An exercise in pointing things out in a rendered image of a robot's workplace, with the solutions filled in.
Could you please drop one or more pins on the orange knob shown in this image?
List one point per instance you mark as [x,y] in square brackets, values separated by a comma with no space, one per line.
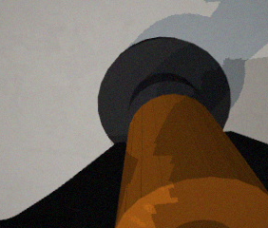
[181,171]

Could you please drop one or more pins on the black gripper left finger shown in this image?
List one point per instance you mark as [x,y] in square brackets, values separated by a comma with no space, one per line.
[89,200]

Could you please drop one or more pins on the dark grey round pedestal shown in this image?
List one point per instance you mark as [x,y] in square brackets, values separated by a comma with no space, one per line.
[159,66]

